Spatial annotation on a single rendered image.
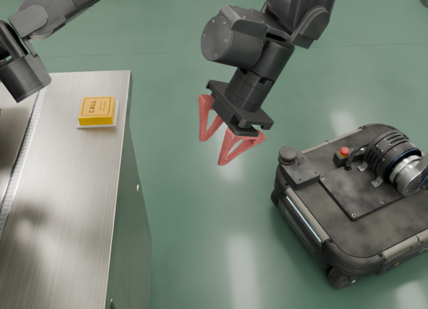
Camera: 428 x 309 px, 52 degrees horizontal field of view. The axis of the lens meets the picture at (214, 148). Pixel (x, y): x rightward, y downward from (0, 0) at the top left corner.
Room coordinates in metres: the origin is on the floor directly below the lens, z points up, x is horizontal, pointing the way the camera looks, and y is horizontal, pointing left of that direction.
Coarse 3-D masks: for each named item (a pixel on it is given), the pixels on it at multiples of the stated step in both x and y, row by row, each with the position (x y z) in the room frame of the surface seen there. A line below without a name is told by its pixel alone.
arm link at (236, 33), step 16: (224, 16) 0.48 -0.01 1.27; (240, 16) 0.47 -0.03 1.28; (256, 16) 0.50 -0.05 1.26; (272, 16) 0.53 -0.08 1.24; (304, 16) 0.48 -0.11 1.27; (320, 16) 0.48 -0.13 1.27; (208, 32) 0.48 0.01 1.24; (224, 32) 0.46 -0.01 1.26; (240, 32) 0.47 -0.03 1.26; (256, 32) 0.48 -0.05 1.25; (272, 32) 0.48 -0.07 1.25; (288, 32) 0.49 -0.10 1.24; (304, 32) 0.47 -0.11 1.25; (320, 32) 0.48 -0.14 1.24; (208, 48) 0.47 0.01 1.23; (224, 48) 0.45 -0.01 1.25; (240, 48) 0.46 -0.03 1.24; (256, 48) 0.47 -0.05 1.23; (240, 64) 0.46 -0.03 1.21
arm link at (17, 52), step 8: (0, 24) 0.61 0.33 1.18; (8, 24) 0.62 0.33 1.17; (0, 32) 0.59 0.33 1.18; (8, 32) 0.60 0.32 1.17; (16, 32) 0.63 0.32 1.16; (0, 40) 0.58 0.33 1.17; (8, 40) 0.59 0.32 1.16; (16, 40) 0.60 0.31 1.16; (0, 48) 0.57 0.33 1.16; (8, 48) 0.58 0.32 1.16; (16, 48) 0.59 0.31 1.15; (24, 48) 0.61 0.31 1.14; (0, 56) 0.58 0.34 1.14; (8, 56) 0.59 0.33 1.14; (16, 56) 0.57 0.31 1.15
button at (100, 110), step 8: (104, 96) 0.74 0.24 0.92; (112, 96) 0.74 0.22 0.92; (88, 104) 0.71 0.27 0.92; (96, 104) 0.71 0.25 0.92; (104, 104) 0.71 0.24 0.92; (112, 104) 0.71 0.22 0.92; (80, 112) 0.69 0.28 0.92; (88, 112) 0.69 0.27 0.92; (96, 112) 0.69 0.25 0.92; (104, 112) 0.69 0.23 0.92; (112, 112) 0.69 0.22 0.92; (80, 120) 0.67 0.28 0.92; (88, 120) 0.67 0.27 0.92; (96, 120) 0.67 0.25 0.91; (104, 120) 0.67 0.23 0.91; (112, 120) 0.68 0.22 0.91
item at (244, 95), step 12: (240, 72) 0.49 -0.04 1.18; (252, 72) 0.48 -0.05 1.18; (216, 84) 0.51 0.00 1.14; (228, 84) 0.50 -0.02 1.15; (240, 84) 0.48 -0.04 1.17; (252, 84) 0.47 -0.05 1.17; (264, 84) 0.47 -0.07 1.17; (216, 96) 0.50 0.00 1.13; (228, 96) 0.48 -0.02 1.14; (240, 96) 0.47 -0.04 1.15; (252, 96) 0.47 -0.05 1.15; (264, 96) 0.48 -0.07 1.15; (240, 108) 0.46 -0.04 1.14; (252, 108) 0.47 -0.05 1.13; (240, 120) 0.43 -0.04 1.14; (252, 120) 0.44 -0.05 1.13; (264, 120) 0.45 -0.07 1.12
